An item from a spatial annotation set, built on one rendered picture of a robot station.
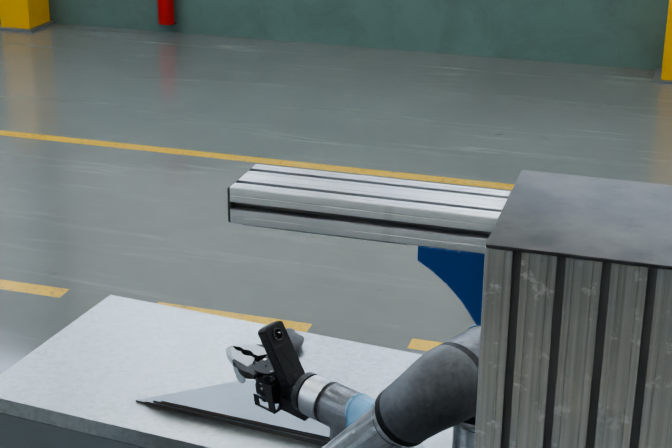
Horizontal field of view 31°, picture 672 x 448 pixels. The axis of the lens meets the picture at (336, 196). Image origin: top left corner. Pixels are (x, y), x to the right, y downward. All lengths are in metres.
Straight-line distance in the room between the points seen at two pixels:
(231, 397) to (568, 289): 1.72
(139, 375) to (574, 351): 1.90
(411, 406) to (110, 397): 1.33
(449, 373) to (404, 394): 0.07
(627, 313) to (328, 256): 5.15
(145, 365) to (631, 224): 1.95
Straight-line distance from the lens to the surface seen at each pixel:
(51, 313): 5.88
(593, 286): 1.26
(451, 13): 10.64
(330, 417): 2.10
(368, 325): 5.64
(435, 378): 1.76
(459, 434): 1.91
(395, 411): 1.78
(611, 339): 1.28
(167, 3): 11.31
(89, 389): 3.02
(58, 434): 2.98
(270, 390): 2.19
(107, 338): 3.25
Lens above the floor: 2.51
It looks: 20 degrees down
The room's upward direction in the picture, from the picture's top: 1 degrees clockwise
